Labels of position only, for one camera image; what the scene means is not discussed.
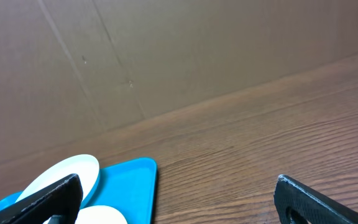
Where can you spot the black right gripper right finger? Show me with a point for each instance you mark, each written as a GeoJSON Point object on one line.
{"type": "Point", "coordinates": [298, 203]}

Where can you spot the teal plastic tray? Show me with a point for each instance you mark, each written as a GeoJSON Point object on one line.
{"type": "Point", "coordinates": [128, 187]}

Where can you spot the cardboard backdrop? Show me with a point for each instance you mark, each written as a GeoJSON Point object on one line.
{"type": "Point", "coordinates": [73, 69]}

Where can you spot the white plate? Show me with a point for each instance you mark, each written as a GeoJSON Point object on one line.
{"type": "Point", "coordinates": [100, 214]}

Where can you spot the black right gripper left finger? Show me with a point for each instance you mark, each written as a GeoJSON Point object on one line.
{"type": "Point", "coordinates": [58, 202]}

